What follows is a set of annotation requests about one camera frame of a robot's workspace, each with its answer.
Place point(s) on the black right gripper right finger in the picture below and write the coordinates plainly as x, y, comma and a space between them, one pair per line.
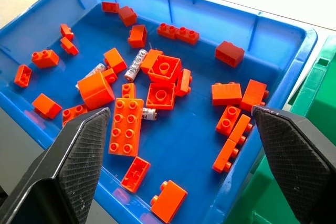
294, 155

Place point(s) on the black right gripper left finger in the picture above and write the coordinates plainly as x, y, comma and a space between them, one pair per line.
78, 161

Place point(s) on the green plastic bin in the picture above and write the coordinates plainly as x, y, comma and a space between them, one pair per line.
312, 95

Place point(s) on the orange 2x4 building brick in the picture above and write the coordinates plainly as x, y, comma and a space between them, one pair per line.
126, 127

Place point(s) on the silver printed AA battery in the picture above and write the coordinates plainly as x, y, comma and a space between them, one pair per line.
149, 113
96, 69
135, 65

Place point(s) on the blue plastic bin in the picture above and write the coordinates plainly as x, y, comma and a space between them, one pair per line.
183, 134

